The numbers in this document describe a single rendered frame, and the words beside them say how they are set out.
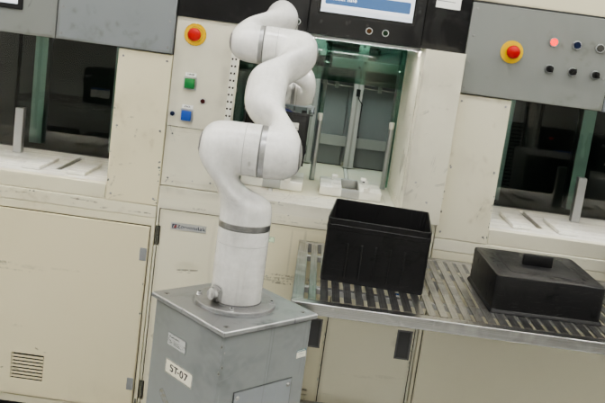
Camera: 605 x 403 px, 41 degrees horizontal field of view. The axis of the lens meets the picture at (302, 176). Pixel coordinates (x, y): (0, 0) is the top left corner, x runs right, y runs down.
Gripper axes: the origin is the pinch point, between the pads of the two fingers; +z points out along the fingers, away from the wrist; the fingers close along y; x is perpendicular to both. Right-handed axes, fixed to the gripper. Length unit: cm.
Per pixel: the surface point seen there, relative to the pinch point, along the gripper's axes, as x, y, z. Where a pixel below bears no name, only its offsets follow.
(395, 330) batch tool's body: -71, 48, -29
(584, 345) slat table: -47, 85, -92
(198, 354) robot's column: -54, -6, -112
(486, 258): -35, 64, -64
